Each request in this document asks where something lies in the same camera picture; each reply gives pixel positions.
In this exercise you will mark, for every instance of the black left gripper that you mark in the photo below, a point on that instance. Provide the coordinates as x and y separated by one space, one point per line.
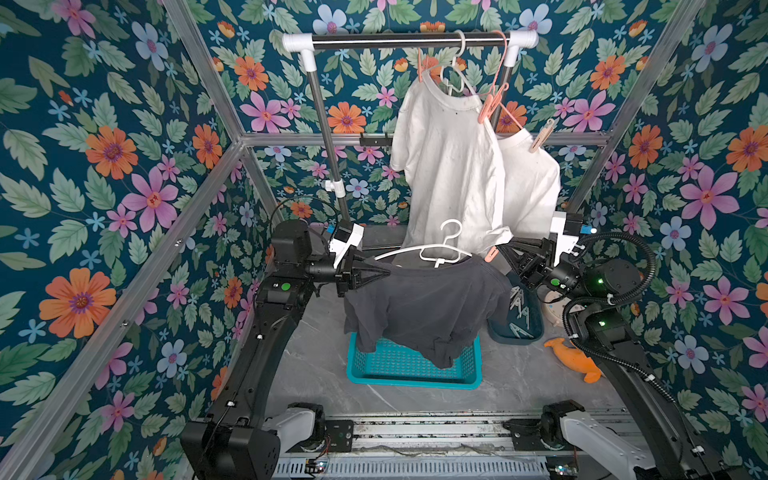
347 273

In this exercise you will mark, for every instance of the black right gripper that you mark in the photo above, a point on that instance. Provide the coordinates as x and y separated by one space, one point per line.
534 265

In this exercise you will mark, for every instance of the white printed t-shirt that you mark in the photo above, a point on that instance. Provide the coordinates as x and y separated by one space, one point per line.
532 186

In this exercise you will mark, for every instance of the dark grey t-shirt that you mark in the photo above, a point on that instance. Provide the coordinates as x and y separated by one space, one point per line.
436 312

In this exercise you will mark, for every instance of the white plastic hanger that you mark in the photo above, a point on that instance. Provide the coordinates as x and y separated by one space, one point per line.
450 78
438 254

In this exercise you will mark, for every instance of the beige clothespin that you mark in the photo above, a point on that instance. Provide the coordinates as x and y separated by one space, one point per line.
543 135

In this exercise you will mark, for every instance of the plain white t-shirt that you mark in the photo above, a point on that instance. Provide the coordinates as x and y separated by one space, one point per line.
453 166

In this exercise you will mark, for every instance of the pink wire hanger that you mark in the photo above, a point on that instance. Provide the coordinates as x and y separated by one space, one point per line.
513 42

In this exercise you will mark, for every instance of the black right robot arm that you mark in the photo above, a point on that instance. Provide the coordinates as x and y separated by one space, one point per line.
595 327

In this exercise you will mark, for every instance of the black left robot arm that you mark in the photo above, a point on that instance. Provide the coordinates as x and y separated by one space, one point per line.
236 439

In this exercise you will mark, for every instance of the teal clothespin tray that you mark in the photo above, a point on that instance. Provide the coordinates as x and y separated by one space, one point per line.
519 320

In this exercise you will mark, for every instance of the teal laundry basket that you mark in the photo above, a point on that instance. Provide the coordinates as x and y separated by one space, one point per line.
398 366

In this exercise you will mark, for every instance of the orange plush toy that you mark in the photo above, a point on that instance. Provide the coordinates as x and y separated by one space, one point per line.
575 360

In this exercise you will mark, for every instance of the white steel clothes rack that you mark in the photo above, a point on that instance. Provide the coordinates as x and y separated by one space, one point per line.
306 45

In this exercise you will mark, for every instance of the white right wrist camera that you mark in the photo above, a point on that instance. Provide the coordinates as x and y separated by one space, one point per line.
566 230

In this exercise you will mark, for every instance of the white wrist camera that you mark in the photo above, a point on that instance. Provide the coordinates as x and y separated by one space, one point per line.
346 236
566 230

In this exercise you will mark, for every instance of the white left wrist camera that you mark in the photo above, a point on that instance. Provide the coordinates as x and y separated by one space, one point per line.
346 236

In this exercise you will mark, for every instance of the black wall hook rail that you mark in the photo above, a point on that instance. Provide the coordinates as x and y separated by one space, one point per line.
375 140

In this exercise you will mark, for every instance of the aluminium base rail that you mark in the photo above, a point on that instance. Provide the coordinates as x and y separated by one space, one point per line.
449 445

